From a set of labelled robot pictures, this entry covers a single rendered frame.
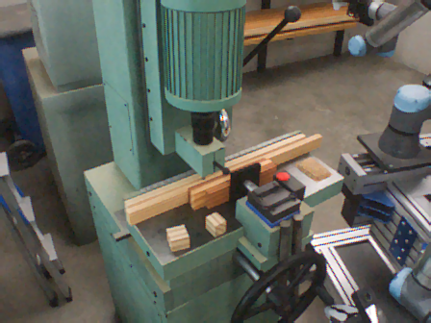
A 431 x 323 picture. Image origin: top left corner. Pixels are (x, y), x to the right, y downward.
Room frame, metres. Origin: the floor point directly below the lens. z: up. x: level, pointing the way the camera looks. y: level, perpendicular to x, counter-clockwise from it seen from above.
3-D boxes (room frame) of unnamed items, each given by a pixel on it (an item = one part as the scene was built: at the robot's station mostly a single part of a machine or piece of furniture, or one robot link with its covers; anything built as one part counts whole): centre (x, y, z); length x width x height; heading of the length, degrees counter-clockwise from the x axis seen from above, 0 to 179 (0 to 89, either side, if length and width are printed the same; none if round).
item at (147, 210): (0.93, -0.06, 0.92); 0.66 x 0.02 x 0.04; 124
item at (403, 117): (1.24, -0.69, 0.98); 0.13 x 0.12 x 0.14; 119
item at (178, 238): (0.68, 0.08, 0.92); 0.04 x 0.04 x 0.04; 21
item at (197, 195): (0.88, -0.05, 0.93); 0.26 x 0.02 x 0.06; 124
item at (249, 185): (0.83, -0.10, 0.95); 0.09 x 0.07 x 0.09; 124
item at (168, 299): (0.97, 0.09, 0.76); 0.57 x 0.45 x 0.09; 34
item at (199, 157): (0.89, 0.04, 1.03); 0.14 x 0.07 x 0.09; 34
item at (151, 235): (0.83, -0.10, 0.87); 0.61 x 0.30 x 0.06; 124
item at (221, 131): (1.05, -0.01, 1.02); 0.12 x 0.03 x 0.12; 34
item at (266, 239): (0.76, -0.15, 0.92); 0.15 x 0.13 x 0.09; 124
